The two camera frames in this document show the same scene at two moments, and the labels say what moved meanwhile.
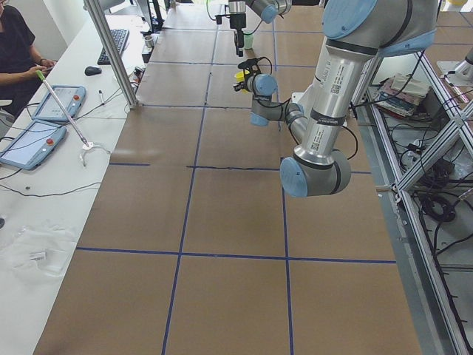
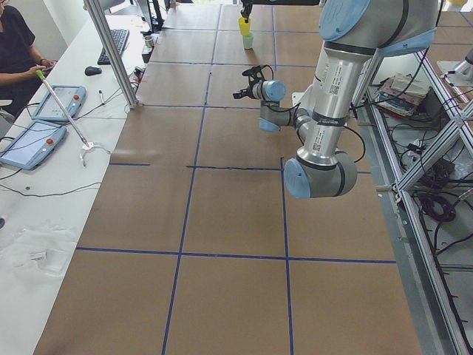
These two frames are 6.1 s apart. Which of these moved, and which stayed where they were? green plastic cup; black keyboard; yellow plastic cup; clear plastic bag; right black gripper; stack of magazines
Moved: right black gripper; yellow plastic cup
Stayed: stack of magazines; green plastic cup; clear plastic bag; black keyboard
